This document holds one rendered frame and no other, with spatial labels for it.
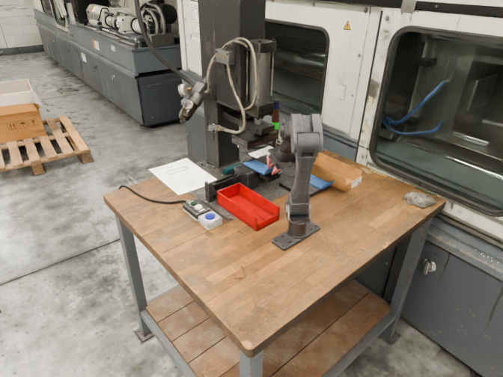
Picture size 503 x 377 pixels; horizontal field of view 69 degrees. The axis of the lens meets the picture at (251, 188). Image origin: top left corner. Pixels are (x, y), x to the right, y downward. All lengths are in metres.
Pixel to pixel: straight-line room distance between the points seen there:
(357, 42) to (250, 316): 1.39
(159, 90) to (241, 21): 3.27
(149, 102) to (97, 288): 2.67
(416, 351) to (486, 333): 0.41
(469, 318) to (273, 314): 1.19
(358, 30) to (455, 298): 1.35
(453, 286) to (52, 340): 2.08
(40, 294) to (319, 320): 1.70
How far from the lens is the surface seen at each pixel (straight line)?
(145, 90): 4.61
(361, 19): 1.94
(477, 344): 2.14
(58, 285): 2.69
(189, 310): 2.02
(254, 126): 1.54
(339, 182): 1.66
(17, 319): 2.59
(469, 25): 1.64
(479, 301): 1.99
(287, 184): 1.63
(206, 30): 1.65
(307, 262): 1.26
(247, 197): 1.54
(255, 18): 1.52
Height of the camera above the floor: 1.74
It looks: 31 degrees down
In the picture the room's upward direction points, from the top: 1 degrees clockwise
